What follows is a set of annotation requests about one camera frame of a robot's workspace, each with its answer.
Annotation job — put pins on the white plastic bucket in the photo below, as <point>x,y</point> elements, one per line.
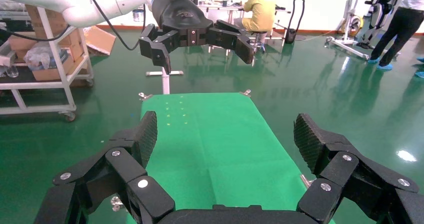
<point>137,15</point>

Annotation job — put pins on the seated person yellow shirt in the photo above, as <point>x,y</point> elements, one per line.
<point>261,10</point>

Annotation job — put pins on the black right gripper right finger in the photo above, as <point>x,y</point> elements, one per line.
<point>338,169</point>

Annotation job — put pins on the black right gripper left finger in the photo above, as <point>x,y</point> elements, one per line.
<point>122,163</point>

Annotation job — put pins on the brown cardboard box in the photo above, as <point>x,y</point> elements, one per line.
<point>20,43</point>
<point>49,20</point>
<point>49,74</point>

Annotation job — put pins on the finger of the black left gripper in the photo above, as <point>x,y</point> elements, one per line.
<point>228,38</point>
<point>157,48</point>

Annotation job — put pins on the white metal shelf cart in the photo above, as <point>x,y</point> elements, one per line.
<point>33,84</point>

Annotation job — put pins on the white metal floor stand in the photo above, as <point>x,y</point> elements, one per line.
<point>165,81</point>

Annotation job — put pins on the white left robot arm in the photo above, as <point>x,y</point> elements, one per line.
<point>76,4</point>

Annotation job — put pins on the clear plastic bag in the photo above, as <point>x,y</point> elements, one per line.
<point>41,55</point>

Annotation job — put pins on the clear plastic bottle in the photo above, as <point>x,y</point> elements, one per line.
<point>12,70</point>

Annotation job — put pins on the flat cardboard sheet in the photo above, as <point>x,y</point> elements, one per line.
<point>99,39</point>

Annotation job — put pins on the standing person black trousers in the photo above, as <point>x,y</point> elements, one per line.
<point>402,23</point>

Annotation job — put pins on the white work desk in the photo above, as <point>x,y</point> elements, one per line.
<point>225,8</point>

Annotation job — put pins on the silver metal binder clip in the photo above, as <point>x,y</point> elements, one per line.
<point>245,92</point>
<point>144,96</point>
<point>116,202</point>
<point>306,181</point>

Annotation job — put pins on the white metal gantry stand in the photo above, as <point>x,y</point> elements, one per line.
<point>348,10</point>

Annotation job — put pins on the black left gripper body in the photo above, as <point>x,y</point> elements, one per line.
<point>179,14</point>

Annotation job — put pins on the black round stool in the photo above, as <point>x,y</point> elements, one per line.
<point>257,33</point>

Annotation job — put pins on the black legged robot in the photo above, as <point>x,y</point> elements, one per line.
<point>381,4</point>

